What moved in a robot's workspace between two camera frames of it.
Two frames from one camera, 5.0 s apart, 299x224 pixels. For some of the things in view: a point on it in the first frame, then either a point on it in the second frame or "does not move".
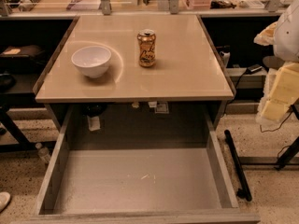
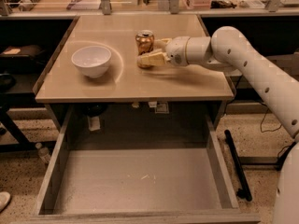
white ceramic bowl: [92, 61] does not move
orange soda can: [147, 39] does not move
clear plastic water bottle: [43, 152] does not move
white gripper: [288, 36] → [176, 50]
